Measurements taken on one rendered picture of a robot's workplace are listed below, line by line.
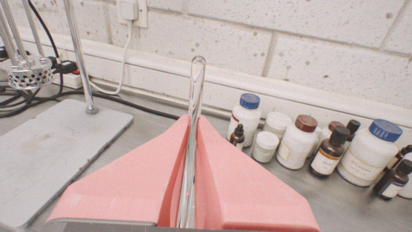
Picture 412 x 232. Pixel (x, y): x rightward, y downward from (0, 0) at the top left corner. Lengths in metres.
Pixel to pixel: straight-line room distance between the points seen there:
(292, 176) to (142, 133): 0.34
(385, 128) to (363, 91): 0.16
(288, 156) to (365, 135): 0.15
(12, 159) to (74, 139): 0.10
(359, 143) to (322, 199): 0.13
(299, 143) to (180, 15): 0.41
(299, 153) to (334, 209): 0.11
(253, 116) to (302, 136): 0.10
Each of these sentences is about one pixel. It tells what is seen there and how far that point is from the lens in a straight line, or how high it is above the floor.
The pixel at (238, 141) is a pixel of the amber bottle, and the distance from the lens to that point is 0.45.
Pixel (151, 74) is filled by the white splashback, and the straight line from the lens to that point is 0.62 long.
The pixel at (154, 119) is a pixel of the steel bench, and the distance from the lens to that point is 0.56.
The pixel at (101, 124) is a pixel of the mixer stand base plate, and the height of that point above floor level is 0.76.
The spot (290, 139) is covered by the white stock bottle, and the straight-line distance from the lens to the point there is 0.46.
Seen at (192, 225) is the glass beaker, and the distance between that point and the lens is 0.21.
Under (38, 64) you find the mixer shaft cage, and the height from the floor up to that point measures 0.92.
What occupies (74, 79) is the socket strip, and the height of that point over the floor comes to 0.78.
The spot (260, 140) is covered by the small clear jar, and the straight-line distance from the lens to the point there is 0.46.
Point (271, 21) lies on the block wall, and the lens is 0.55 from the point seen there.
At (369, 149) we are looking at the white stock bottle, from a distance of 0.50.
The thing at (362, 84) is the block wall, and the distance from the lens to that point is 0.63.
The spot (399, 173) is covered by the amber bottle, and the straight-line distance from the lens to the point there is 0.54.
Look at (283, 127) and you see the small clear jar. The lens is 0.50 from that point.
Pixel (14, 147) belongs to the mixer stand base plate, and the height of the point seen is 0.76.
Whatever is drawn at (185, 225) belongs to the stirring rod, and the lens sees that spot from 0.17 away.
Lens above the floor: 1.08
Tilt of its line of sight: 34 degrees down
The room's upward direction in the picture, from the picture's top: 8 degrees clockwise
